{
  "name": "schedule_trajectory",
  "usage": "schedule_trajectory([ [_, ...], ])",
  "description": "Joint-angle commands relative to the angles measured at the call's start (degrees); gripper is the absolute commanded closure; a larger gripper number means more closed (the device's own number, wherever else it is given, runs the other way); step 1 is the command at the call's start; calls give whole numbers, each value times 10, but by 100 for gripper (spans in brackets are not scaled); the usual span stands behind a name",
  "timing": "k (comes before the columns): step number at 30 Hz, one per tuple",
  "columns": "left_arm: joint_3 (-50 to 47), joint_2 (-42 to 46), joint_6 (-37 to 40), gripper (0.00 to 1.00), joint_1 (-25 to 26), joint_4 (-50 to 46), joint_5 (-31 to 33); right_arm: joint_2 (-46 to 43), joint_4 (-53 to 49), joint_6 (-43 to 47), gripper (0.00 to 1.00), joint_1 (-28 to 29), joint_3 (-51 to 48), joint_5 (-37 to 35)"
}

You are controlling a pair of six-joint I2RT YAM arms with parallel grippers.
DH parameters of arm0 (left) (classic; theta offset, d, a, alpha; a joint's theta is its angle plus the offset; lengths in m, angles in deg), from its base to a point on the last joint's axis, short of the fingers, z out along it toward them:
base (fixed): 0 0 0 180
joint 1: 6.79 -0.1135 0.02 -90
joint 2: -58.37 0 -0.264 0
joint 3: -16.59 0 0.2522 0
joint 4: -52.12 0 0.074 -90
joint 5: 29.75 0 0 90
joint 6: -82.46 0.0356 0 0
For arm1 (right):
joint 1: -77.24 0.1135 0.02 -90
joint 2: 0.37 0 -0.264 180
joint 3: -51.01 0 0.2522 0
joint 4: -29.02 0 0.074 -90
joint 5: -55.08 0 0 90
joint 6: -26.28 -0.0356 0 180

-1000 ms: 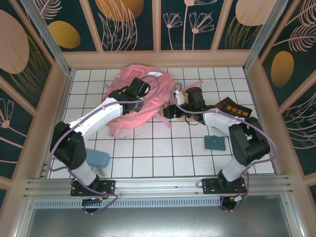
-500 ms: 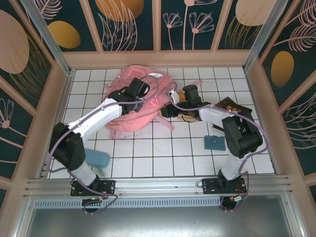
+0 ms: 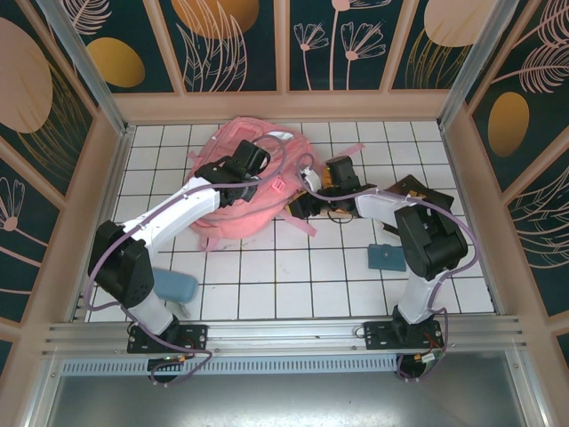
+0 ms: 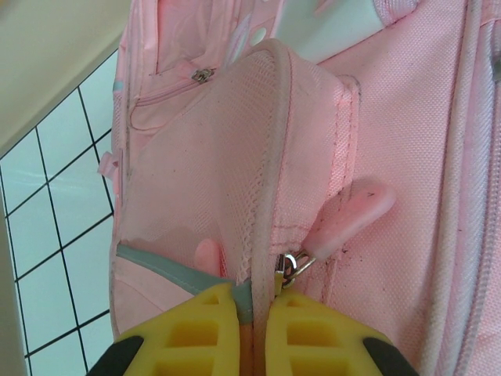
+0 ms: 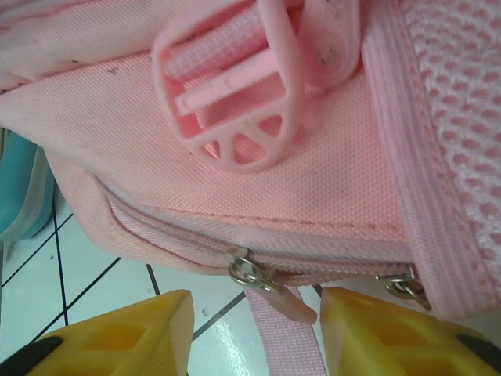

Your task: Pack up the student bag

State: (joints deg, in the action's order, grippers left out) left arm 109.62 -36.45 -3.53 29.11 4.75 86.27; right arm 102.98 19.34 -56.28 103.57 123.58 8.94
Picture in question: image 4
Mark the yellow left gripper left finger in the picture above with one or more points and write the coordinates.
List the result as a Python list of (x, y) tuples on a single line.
[(188, 337)]

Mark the pink student backpack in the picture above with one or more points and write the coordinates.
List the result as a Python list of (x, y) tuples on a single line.
[(391, 156)]

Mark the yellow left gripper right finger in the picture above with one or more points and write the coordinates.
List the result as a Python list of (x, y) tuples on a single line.
[(313, 337)]

